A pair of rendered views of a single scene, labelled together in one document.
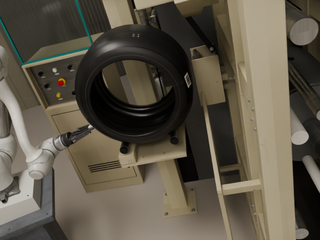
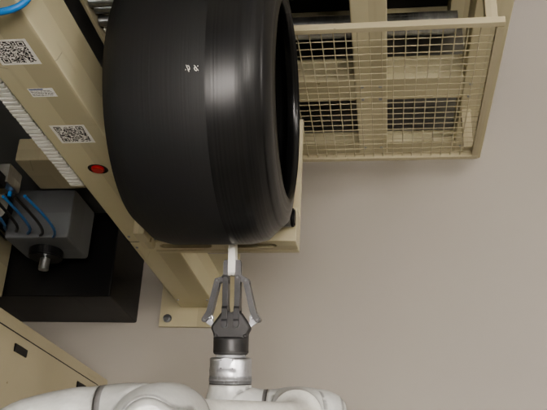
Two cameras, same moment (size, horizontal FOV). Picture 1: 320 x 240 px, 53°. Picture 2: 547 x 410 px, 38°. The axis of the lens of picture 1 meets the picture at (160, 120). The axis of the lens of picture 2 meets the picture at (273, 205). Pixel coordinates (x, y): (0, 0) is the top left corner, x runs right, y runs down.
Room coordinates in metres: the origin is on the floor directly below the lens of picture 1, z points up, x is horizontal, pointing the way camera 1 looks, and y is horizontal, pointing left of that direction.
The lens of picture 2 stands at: (1.36, 1.01, 2.59)
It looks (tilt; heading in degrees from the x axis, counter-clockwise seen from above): 64 degrees down; 278
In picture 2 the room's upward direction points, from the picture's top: 18 degrees counter-clockwise
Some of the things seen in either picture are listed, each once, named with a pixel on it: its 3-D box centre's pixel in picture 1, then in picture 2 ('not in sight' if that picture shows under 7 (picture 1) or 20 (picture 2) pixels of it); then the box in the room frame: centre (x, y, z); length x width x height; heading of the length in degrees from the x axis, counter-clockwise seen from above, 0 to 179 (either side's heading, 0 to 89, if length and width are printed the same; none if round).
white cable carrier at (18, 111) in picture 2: not in sight; (42, 127); (1.92, 0.05, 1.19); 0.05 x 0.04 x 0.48; 79
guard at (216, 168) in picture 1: (218, 176); (327, 102); (1.29, -0.22, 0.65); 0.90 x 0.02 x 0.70; 169
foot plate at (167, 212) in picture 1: (179, 201); (199, 289); (1.83, 0.04, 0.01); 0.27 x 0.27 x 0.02; 79
